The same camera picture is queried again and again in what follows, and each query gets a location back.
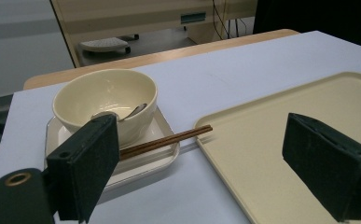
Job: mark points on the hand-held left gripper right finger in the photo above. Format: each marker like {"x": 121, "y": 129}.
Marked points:
{"x": 330, "y": 168}

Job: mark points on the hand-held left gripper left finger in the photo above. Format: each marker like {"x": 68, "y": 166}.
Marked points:
{"x": 85, "y": 161}

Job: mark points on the white square plate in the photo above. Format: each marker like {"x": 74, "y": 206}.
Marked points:
{"x": 150, "y": 155}

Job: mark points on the metal spoon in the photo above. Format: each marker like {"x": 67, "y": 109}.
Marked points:
{"x": 134, "y": 111}

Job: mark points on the cream bowl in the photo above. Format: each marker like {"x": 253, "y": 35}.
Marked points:
{"x": 106, "y": 93}

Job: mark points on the beige tray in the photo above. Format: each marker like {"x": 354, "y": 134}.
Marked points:
{"x": 256, "y": 149}

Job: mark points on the brown wooden chopstick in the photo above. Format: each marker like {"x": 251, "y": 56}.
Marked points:
{"x": 175, "y": 138}
{"x": 169, "y": 145}

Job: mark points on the grey footrest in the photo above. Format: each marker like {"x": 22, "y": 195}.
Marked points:
{"x": 103, "y": 44}

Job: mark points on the white cabinet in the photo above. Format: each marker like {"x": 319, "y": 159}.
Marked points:
{"x": 19, "y": 46}

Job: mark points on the light wooden table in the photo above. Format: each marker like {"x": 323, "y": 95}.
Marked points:
{"x": 169, "y": 55}

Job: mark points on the black curtain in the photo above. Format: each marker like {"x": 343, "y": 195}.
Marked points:
{"x": 318, "y": 18}

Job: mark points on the wooden desk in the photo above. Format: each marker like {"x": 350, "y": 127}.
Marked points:
{"x": 122, "y": 15}

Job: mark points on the grey desk label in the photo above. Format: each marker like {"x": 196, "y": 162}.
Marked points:
{"x": 193, "y": 17}

